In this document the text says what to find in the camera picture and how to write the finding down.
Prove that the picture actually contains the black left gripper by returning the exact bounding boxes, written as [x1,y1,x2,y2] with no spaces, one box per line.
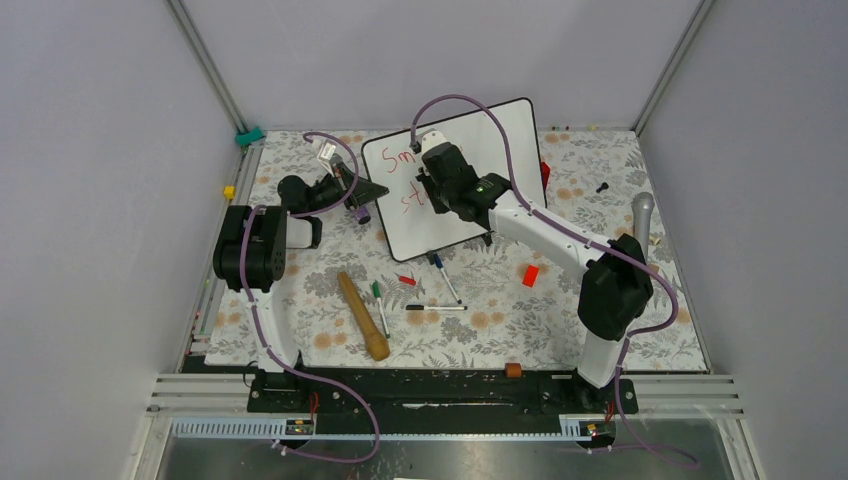
[306,162,389,215]

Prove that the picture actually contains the white whiteboard black frame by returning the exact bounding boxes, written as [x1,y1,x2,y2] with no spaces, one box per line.
[362,98,547,262]

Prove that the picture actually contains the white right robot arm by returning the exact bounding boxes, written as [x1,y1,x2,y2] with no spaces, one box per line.
[414,132,653,412]

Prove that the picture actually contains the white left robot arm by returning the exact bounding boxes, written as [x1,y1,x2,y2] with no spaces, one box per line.
[212,160,389,372]

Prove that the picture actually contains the red object behind whiteboard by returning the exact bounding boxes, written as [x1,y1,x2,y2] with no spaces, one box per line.
[540,162,551,190]

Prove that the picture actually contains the purple glitter microphone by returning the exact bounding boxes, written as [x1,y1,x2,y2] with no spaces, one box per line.
[354,207,371,225]

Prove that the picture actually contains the blue cap marker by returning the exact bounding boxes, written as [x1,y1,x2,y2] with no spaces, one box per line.
[433,254,463,305]

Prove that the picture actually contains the green cap marker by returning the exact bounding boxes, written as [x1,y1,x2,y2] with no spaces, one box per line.
[371,281,391,339]

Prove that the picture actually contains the red block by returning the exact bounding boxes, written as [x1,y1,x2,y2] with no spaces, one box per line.
[522,265,540,288]

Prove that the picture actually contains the black cap marker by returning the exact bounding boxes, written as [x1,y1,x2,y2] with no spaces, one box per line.
[405,304,468,311]

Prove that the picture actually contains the teal block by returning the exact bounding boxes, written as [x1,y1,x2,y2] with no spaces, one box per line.
[235,126,265,148]

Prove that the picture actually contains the wooden microphone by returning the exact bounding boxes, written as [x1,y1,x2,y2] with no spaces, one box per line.
[337,272,390,361]

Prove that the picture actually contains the silver grey microphone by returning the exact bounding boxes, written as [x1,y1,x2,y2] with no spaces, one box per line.
[631,192,655,247]

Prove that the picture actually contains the orange brown cylinder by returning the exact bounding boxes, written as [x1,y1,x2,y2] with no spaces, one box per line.
[504,362,523,379]

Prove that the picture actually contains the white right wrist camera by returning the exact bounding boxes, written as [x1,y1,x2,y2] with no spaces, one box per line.
[412,129,448,155]

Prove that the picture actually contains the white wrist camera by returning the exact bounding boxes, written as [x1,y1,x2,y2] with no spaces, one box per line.
[412,129,448,155]
[316,141,337,174]

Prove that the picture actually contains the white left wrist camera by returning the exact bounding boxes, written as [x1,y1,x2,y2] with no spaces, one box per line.
[316,141,337,174]

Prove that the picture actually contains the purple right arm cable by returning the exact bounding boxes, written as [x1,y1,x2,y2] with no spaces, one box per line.
[409,93,702,470]

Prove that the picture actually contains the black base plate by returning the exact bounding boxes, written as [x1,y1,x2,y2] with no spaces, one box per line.
[244,364,639,436]

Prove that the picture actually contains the slotted grey cable duct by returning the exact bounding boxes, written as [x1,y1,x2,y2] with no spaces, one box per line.
[170,415,598,443]

